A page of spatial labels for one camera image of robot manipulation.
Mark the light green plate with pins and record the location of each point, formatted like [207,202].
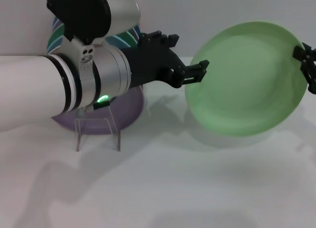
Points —
[242,80]

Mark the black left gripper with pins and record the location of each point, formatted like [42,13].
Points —
[150,65]

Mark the dark green plate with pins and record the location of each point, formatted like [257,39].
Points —
[55,36]

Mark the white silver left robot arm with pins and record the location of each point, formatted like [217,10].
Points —
[24,89]

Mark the clear acrylic plate rack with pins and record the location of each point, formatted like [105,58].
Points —
[78,136]

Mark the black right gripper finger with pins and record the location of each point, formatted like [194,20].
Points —
[311,50]
[300,53]

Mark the purple plate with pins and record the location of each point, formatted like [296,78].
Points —
[128,107]

